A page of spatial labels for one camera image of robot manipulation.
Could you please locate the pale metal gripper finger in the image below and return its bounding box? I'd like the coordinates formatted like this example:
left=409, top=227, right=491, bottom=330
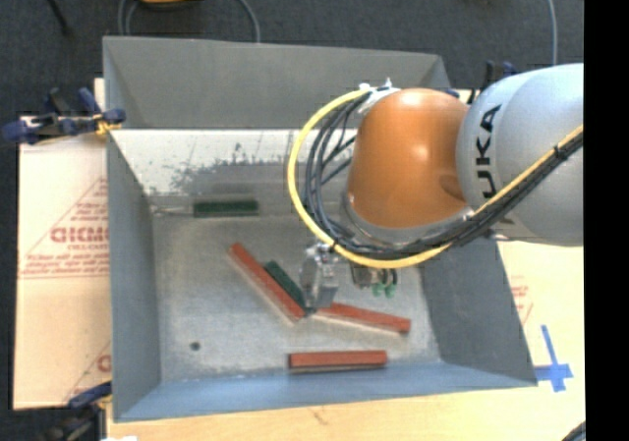
left=299, top=244, right=322, bottom=311
left=315, top=247, right=341, bottom=311

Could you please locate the dark green flat block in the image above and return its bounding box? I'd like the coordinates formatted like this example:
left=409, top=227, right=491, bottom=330
left=262, top=259, right=308, bottom=308
left=192, top=198, right=260, bottom=219

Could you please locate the red-brown flat block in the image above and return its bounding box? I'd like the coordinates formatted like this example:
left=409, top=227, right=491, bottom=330
left=313, top=302, right=413, bottom=336
left=227, top=242, right=308, bottom=324
left=286, top=349, right=390, bottom=374

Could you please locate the grey metal bin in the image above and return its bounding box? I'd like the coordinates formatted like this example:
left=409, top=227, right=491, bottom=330
left=101, top=34, right=539, bottom=423

